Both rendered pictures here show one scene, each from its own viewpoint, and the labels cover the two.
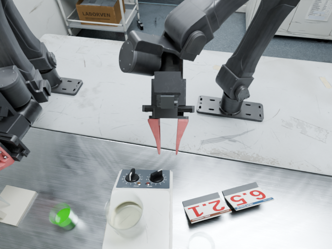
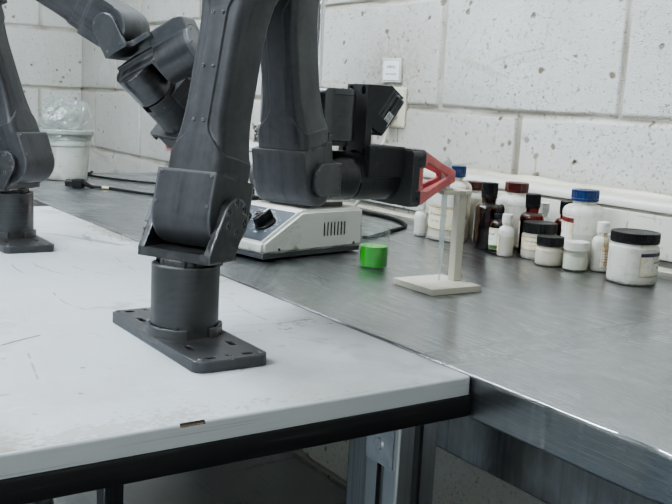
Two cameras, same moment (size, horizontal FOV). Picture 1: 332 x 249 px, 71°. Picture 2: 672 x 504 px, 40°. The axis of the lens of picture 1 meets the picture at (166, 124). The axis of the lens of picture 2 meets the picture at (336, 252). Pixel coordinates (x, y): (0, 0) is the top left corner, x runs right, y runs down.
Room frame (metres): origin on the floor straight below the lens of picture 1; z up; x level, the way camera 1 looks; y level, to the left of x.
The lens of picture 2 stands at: (1.12, 1.05, 1.13)
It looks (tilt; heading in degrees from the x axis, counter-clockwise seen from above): 9 degrees down; 223
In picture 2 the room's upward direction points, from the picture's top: 3 degrees clockwise
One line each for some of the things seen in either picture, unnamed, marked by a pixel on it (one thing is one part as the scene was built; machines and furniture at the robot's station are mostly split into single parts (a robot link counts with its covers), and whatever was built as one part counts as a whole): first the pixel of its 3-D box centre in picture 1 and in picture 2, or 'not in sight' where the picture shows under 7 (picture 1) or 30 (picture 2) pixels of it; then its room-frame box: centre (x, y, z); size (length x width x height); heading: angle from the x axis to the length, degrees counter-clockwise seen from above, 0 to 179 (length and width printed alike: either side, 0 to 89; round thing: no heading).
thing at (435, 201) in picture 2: not in sight; (450, 202); (-0.17, 0.11, 0.96); 0.07 x 0.07 x 0.13
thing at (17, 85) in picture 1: (20, 88); (311, 139); (0.40, 0.33, 1.08); 0.12 x 0.09 x 0.12; 15
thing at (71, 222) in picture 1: (64, 217); (374, 246); (0.16, 0.22, 0.93); 0.04 x 0.04 x 0.06
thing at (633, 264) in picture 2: not in sight; (633, 256); (-0.08, 0.49, 0.94); 0.07 x 0.07 x 0.07
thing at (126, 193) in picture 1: (127, 215); not in sight; (0.13, 0.07, 1.03); 0.07 x 0.06 x 0.08; 179
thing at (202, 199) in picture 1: (205, 206); not in sight; (0.18, -0.08, 0.92); 0.09 x 0.06 x 0.04; 104
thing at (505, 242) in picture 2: not in sight; (506, 235); (-0.11, 0.27, 0.93); 0.03 x 0.03 x 0.07
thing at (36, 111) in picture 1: (23, 110); (330, 169); (0.36, 0.33, 1.05); 0.07 x 0.06 x 0.07; 166
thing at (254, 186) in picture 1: (246, 195); not in sight; (0.20, -0.18, 0.92); 0.09 x 0.06 x 0.04; 104
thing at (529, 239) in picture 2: not in sight; (538, 240); (-0.14, 0.31, 0.93); 0.05 x 0.05 x 0.06
